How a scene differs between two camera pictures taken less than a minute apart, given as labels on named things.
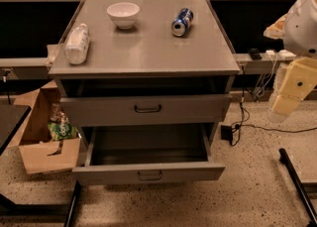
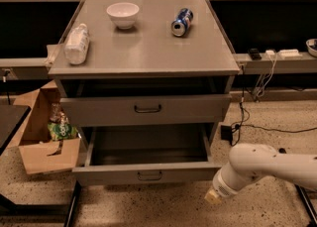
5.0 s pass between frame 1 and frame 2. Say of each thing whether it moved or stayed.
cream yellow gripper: moved
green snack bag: stayed
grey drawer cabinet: stayed
